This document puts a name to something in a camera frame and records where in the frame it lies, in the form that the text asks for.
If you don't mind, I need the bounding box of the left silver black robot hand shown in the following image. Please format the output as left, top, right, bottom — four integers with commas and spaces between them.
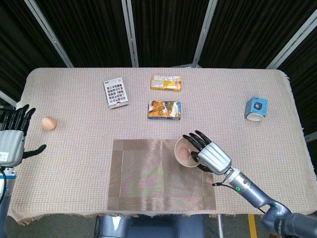
0, 104, 47, 167

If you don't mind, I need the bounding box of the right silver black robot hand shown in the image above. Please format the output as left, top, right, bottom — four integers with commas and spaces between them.
182, 130, 233, 177

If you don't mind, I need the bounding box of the beige bowl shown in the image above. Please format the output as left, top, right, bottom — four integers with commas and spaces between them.
174, 137, 203, 169

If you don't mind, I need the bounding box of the brown woven placemat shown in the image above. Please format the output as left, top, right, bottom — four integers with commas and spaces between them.
107, 138, 216, 212

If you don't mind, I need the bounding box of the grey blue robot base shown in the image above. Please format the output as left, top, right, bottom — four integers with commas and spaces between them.
95, 214, 208, 238

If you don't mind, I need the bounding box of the brown egg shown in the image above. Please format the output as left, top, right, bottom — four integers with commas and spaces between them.
41, 116, 58, 131

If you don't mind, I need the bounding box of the white cup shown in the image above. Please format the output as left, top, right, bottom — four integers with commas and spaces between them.
247, 113, 265, 122

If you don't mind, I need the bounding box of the blue cardboard box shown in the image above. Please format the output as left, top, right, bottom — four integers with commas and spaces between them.
245, 96, 268, 121

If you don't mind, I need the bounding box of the grey metal table leg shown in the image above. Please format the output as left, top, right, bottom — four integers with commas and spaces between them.
217, 213, 224, 238

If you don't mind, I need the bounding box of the orange blue snack box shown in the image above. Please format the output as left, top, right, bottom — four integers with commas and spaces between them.
147, 99, 182, 121

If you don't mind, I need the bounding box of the beige woven tablecloth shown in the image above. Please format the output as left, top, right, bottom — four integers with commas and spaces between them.
7, 67, 317, 226

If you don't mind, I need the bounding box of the yellow floor tape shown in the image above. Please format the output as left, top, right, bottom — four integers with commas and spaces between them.
248, 214, 258, 238

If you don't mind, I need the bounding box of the yellow snack box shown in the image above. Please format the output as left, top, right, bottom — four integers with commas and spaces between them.
150, 74, 182, 91

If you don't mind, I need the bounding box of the black pleated curtain panel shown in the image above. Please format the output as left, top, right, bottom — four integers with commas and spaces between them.
199, 0, 317, 69
131, 0, 211, 67
34, 0, 132, 68
0, 0, 70, 100
277, 27, 317, 136

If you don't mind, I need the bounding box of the white picture card box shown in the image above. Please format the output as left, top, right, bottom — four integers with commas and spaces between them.
103, 77, 130, 109

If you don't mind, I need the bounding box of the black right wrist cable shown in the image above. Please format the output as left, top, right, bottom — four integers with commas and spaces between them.
212, 181, 267, 215

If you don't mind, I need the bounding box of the silver partition frame post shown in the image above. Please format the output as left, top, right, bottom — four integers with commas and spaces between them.
24, 0, 74, 68
304, 131, 317, 143
0, 90, 18, 107
266, 11, 317, 69
121, 0, 139, 67
192, 0, 218, 67

